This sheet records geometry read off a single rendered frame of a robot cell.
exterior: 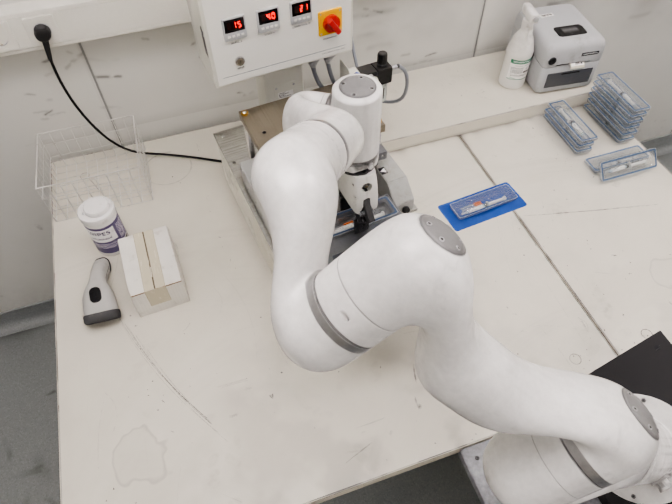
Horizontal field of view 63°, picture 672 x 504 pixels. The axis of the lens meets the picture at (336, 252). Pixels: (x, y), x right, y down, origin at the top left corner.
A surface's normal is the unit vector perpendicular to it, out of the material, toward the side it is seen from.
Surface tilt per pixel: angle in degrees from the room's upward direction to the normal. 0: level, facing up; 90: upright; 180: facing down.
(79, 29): 90
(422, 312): 85
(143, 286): 2
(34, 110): 90
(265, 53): 90
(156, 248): 1
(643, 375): 43
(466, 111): 0
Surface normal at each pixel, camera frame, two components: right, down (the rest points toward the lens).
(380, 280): -0.44, 0.12
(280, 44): 0.43, 0.72
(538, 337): -0.01, -0.61
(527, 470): -0.62, -0.11
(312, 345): -0.30, 0.40
